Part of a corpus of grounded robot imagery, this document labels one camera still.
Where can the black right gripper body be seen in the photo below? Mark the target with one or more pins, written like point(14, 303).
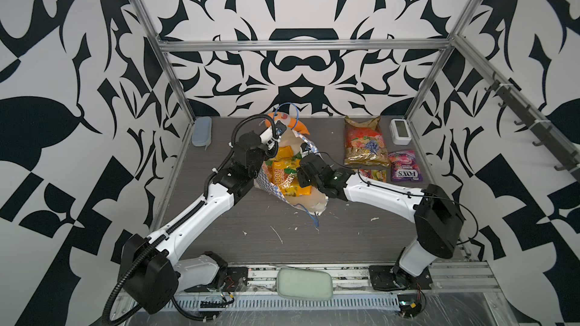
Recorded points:
point(304, 178)

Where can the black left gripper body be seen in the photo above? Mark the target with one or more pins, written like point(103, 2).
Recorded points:
point(261, 155)

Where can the yellow snack packet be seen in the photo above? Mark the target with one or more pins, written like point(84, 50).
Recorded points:
point(282, 171)

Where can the red fruit candy bag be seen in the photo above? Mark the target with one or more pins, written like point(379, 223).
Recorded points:
point(364, 143)

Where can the orange snack packet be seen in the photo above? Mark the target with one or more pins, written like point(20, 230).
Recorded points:
point(376, 175)

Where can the purple candy packet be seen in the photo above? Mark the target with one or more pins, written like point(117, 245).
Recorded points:
point(404, 166)

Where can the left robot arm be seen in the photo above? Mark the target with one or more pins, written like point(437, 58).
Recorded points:
point(150, 275)

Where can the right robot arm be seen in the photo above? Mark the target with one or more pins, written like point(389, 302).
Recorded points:
point(438, 219)

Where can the orange plush toy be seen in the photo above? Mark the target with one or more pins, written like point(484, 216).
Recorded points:
point(284, 119)

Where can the white digital thermometer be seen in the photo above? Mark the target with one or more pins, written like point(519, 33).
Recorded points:
point(400, 132)

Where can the wall hook rail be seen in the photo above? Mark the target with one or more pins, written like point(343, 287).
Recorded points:
point(529, 118)

